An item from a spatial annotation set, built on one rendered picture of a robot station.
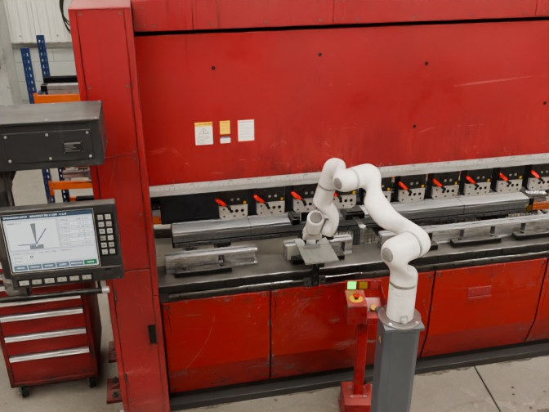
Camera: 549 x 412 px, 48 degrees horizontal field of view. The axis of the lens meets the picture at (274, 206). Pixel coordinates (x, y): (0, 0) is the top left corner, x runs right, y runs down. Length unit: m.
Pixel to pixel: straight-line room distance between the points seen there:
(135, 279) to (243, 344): 0.80
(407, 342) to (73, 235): 1.51
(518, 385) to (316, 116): 2.14
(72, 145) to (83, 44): 0.47
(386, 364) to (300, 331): 0.83
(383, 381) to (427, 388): 1.09
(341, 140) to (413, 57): 0.54
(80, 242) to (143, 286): 0.65
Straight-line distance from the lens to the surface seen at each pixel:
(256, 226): 3.67
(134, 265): 3.15
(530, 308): 4.24
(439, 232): 3.77
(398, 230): 2.75
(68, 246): 2.68
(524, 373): 4.38
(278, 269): 3.43
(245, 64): 3.04
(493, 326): 4.18
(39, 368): 4.00
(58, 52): 7.54
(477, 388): 4.18
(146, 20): 2.94
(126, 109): 2.83
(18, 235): 2.68
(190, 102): 3.05
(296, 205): 3.34
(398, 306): 2.81
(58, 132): 2.51
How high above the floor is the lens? 2.68
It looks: 26 degrees down
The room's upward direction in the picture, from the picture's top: straight up
